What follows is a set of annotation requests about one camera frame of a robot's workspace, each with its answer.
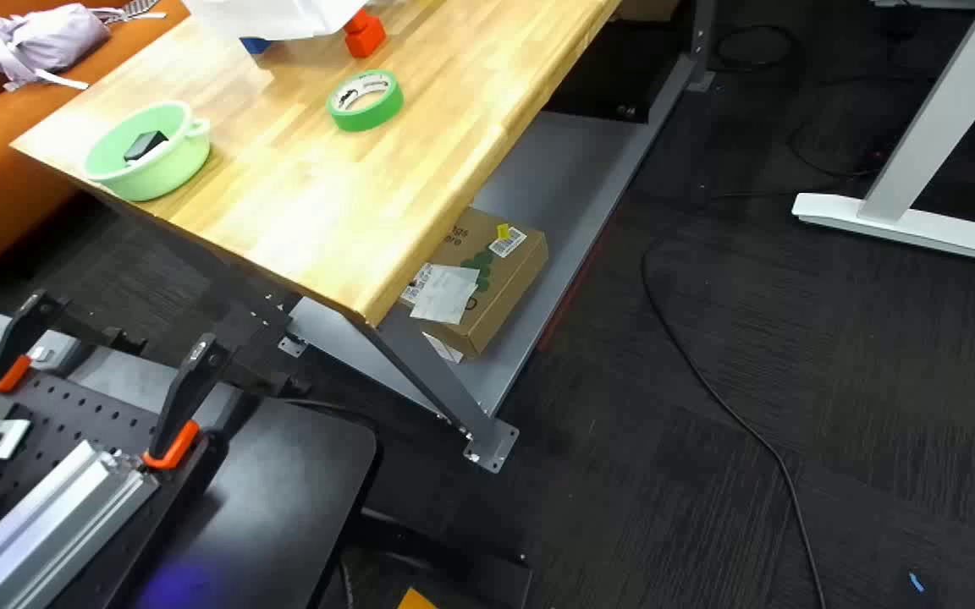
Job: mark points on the green tape roll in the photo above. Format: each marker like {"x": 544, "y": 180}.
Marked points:
{"x": 367, "y": 117}

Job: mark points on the light-green plastic bowl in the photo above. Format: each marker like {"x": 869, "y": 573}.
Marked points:
{"x": 170, "y": 172}

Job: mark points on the labelled cardboard box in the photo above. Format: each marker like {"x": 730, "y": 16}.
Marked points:
{"x": 492, "y": 294}

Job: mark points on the black flat plate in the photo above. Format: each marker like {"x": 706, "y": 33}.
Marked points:
{"x": 272, "y": 494}

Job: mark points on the red block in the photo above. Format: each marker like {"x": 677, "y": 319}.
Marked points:
{"x": 363, "y": 35}

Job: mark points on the small yellow item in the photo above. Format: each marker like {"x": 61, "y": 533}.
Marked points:
{"x": 414, "y": 602}

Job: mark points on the small blue pad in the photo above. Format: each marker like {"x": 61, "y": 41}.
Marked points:
{"x": 254, "y": 44}

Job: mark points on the white plastic drawer unit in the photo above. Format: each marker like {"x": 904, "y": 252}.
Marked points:
{"x": 272, "y": 16}

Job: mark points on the small black block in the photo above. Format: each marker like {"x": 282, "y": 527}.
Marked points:
{"x": 147, "y": 143}

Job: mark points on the black perforated board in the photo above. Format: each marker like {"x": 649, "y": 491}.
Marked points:
{"x": 84, "y": 411}

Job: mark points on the white desk leg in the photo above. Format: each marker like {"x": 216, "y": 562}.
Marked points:
{"x": 904, "y": 223}

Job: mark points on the blue floor scrap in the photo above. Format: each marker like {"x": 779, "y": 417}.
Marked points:
{"x": 914, "y": 584}

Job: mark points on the pale crumpled cloth bundle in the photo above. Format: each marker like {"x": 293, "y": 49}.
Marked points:
{"x": 42, "y": 39}

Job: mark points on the grey metal table frame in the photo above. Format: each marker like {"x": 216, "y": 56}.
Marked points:
{"x": 560, "y": 172}

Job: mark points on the aluminium extrusion rail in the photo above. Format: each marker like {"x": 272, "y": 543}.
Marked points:
{"x": 47, "y": 520}

